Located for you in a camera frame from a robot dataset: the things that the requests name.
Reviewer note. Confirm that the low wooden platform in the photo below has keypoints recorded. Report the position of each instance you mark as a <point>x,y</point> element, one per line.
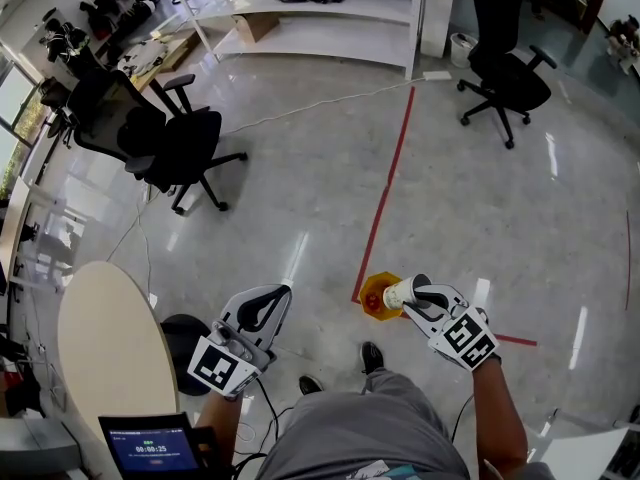
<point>165,60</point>

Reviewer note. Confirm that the yellow bin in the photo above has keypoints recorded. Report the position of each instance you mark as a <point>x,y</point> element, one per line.
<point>370,280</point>

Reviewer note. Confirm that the person's black shoe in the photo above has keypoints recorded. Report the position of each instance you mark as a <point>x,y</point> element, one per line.
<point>372,358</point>
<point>311,385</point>

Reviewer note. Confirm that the rectangular wooden white-legged table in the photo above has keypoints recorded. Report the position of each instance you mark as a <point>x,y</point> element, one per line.
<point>20,228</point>

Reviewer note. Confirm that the person's right forearm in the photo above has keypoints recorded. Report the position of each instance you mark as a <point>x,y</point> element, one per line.
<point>500,413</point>

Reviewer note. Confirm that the brown cardboard box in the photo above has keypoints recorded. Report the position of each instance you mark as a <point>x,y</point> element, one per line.
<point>255,27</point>

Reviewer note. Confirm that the person's left forearm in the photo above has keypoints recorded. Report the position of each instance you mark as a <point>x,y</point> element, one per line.
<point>217,428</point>

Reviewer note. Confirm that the black round table base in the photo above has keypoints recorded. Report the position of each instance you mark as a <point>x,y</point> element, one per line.
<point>185,348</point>

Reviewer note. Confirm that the person's grey shorts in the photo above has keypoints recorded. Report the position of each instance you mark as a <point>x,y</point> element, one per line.
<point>360,428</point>

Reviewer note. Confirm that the round beige table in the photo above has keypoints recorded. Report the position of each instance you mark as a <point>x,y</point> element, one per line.
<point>115,348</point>

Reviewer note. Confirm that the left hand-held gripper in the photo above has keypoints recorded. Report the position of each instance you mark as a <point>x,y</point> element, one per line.
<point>220,365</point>

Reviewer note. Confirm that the person's right black shoe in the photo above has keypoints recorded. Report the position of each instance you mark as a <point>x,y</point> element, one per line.
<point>372,358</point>

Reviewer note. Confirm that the dark red round object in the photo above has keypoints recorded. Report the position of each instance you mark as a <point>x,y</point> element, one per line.
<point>372,301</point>

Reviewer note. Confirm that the white garment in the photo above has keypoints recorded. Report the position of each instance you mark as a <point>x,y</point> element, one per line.
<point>142,58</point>

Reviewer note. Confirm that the black tablet with timer screen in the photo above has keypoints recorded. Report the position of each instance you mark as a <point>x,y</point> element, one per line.
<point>152,450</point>

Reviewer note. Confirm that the long white shelving unit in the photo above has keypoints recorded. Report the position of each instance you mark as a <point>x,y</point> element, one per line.
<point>310,28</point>

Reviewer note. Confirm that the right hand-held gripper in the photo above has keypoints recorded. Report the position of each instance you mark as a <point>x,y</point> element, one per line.
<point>467,340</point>

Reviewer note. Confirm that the person's left black shoe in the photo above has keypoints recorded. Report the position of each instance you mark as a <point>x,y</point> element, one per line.
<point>311,385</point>

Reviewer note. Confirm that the white paper cup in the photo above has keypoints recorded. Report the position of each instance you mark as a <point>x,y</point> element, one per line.
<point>400,293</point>

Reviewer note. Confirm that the white power strip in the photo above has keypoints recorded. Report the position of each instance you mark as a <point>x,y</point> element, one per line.
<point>436,75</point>

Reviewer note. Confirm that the black office chair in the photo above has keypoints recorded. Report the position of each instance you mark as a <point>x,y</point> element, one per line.
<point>510,78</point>
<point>165,138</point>

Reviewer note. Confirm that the white plastic bucket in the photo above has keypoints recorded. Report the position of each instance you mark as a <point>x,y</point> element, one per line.
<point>463,50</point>

